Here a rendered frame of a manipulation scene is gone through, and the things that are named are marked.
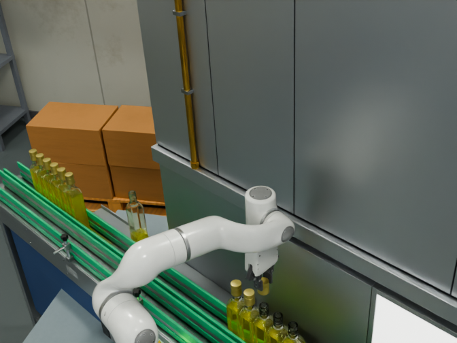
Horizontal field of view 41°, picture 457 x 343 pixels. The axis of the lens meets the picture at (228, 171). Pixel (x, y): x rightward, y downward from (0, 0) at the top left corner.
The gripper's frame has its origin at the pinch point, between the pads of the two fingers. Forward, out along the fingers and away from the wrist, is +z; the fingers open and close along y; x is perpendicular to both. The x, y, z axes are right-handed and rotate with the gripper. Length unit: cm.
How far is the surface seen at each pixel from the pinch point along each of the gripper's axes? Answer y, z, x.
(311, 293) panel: -11.8, 8.5, 8.9
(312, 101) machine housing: -15, -55, 6
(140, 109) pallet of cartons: -128, 70, -228
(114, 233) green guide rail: -4, 30, -86
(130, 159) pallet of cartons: -102, 92, -212
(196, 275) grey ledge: -13, 36, -47
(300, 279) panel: -11.8, 5.1, 4.9
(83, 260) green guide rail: 12, 33, -84
